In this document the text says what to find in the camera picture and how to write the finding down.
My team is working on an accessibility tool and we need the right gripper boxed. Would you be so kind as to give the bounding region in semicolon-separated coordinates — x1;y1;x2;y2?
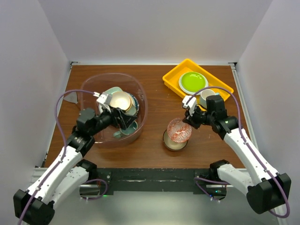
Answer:
183;104;214;129

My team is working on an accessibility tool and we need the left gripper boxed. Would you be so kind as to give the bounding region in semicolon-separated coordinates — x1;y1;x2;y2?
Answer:
90;103;136;136

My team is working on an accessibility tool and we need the teal glazed mug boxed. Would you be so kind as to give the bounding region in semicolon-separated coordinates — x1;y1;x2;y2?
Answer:
113;121;138;138

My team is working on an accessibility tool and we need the yellow rimmed dark bowl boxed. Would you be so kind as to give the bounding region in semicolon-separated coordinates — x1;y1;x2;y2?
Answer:
126;93;136;116

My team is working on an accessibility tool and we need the red patterned bowl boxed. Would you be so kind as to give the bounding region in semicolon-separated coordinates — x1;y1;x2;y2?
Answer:
167;118;192;143

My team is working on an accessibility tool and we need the blue floral plate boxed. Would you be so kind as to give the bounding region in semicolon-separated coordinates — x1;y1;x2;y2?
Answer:
131;95;140;115

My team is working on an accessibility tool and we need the brown bowl white inside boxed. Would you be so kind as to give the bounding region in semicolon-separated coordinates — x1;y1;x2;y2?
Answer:
110;91;132;111

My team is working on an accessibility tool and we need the black bowl beige inside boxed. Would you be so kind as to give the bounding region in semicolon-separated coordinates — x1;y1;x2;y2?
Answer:
163;130;188;151

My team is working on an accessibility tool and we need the pale green rectangular dish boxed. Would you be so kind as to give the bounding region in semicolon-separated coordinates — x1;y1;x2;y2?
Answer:
103;87;123;96

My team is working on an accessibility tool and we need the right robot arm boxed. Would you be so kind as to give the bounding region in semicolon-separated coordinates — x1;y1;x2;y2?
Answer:
182;95;291;218

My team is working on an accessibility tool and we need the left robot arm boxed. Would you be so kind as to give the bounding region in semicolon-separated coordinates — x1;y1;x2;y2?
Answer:
13;107;137;225

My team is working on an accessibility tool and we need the clear plastic bin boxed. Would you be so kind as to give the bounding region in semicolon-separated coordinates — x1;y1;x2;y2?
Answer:
81;73;148;148

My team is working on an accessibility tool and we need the light blue mug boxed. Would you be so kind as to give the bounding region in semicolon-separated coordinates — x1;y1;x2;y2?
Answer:
199;89;216;108

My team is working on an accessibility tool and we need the pale blue rimmed plate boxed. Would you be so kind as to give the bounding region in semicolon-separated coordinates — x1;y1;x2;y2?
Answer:
178;71;209;97

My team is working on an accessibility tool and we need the lime green plate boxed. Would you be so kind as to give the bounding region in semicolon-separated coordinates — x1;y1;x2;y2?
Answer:
180;72;208;93

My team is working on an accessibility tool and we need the yellow plastic tray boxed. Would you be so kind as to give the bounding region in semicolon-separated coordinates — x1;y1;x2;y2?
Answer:
162;59;234;100

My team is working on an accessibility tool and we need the grey triangular marker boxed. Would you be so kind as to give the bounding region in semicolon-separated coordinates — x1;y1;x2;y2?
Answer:
63;92;78;104

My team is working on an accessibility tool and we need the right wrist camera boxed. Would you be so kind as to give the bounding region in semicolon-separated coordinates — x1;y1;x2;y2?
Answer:
182;95;197;110

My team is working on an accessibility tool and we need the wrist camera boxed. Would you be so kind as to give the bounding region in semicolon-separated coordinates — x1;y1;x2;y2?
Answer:
182;95;197;110
93;92;112;113

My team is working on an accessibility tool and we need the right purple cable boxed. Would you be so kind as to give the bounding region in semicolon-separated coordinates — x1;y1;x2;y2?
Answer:
193;86;291;218

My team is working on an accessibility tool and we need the purple cable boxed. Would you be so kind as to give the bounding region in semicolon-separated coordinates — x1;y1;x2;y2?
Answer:
16;90;99;225
193;86;291;218

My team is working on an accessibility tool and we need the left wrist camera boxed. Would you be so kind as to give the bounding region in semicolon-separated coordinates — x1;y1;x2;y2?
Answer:
93;92;112;113

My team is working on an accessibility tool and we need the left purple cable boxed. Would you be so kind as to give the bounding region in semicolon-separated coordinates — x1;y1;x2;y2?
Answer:
16;90;99;225

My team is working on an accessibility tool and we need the aluminium frame rail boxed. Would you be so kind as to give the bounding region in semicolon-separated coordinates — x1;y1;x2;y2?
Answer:
17;167;51;225

